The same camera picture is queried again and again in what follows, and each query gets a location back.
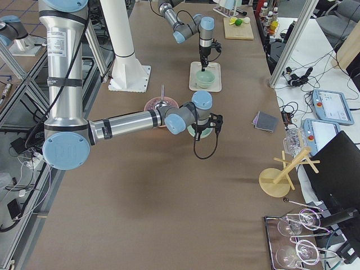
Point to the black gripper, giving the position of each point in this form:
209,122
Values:
203,52
200,128

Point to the green bowl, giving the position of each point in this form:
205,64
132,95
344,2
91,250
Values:
204,83
206,132
205,74

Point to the cream rectangular tray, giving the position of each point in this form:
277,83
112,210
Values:
214,67

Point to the green bowl on tray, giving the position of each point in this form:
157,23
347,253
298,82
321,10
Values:
204,83

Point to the pink bowl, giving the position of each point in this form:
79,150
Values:
172,104

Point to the metal ladle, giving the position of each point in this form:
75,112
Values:
160,101

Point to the lemon slice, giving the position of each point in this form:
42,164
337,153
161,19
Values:
232,20

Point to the wooden cutting board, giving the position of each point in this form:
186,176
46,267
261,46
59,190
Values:
242,32

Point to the green lime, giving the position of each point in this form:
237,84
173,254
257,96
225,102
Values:
238,22

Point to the white garlic bulb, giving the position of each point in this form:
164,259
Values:
246,20

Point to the grey folded cloth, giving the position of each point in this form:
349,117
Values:
265,122

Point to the wooden mug tree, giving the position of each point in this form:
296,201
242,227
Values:
277,183

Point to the teach pendant near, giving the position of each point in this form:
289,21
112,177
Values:
319,133

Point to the teach pendant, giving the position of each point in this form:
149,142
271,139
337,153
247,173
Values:
332,106
319,133

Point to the teach pendant far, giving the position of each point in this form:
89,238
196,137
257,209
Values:
332,106

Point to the wine glass upper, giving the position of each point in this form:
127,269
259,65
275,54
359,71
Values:
293,224

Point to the wine glass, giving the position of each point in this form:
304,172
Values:
303,254
293,224

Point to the black monitor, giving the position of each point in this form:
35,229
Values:
337,183

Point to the wine glass lower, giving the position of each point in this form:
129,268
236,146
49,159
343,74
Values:
303,254

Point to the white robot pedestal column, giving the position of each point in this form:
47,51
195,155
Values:
128,74

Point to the aluminium frame post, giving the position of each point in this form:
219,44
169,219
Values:
291,43

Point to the wire glass rack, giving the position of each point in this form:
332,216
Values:
276,241

